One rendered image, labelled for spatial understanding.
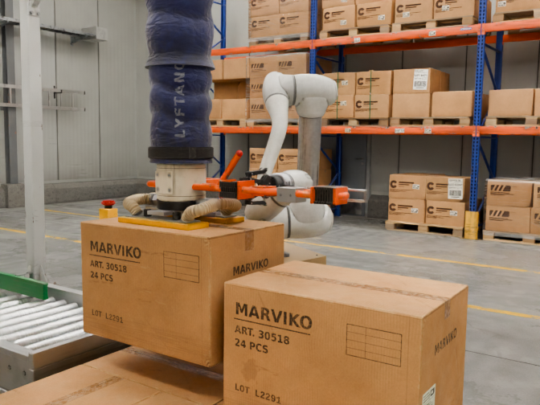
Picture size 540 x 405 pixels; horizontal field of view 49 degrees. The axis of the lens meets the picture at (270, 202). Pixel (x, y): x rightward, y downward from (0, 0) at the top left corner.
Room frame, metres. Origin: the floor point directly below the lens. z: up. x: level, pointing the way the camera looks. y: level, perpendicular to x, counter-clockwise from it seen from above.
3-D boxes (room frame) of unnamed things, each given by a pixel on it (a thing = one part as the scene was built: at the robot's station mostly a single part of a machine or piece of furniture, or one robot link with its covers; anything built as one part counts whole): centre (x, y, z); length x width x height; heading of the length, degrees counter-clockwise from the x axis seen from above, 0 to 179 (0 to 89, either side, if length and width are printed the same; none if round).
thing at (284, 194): (1.82, -0.07, 1.19); 0.07 x 0.07 x 0.04; 54
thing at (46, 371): (2.30, 0.63, 0.48); 0.70 x 0.03 x 0.15; 146
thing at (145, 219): (2.01, 0.37, 1.09); 0.34 x 0.10 x 0.05; 54
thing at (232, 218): (2.16, 0.26, 1.09); 0.34 x 0.10 x 0.05; 54
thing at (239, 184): (1.94, 0.11, 1.20); 0.10 x 0.08 x 0.06; 144
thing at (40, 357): (2.30, 0.63, 0.58); 0.70 x 0.03 x 0.06; 146
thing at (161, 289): (2.08, 0.31, 0.87); 0.60 x 0.40 x 0.40; 55
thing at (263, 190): (2.07, 0.08, 1.20); 0.93 x 0.30 x 0.04; 54
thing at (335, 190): (1.73, -0.17, 1.20); 0.08 x 0.07 x 0.05; 54
